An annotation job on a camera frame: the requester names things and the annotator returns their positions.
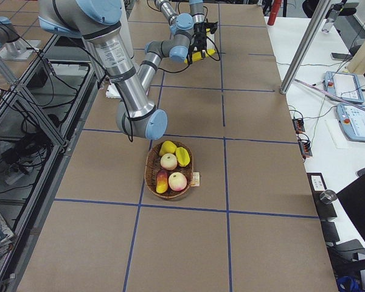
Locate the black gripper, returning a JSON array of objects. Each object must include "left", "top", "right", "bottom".
[{"left": 193, "top": 22, "right": 207, "bottom": 58}]

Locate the brown wicker basket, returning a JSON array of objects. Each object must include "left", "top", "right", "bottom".
[{"left": 144, "top": 141, "right": 193, "bottom": 200}]

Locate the white basket tag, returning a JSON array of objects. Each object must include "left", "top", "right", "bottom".
[{"left": 190, "top": 172, "right": 200, "bottom": 187}]

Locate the cream bear-print tray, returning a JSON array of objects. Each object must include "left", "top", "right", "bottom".
[{"left": 206, "top": 30, "right": 215, "bottom": 50}]

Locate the red cylinder bottle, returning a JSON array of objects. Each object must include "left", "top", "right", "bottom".
[{"left": 267, "top": 0, "right": 282, "bottom": 26}]

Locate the yellow pear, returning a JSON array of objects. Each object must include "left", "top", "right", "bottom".
[{"left": 159, "top": 141, "right": 177, "bottom": 157}]

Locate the yellow lemon-shaped fruit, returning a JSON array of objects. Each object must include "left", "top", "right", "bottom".
[{"left": 175, "top": 147, "right": 190, "bottom": 167}]

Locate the pink peach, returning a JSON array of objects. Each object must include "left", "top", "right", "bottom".
[
  {"left": 169, "top": 172, "right": 187, "bottom": 192},
  {"left": 160, "top": 153, "right": 178, "bottom": 170}
]

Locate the pink reach stick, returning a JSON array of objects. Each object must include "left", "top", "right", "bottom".
[{"left": 294, "top": 78, "right": 365, "bottom": 112}]

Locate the red yellow mango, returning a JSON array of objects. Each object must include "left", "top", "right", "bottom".
[{"left": 156, "top": 169, "right": 169, "bottom": 194}]

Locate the far teach pendant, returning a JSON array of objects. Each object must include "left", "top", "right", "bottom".
[{"left": 324, "top": 71, "right": 364, "bottom": 104}]

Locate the aluminium frame post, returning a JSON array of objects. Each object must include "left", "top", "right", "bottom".
[{"left": 280, "top": 0, "right": 330, "bottom": 94}]

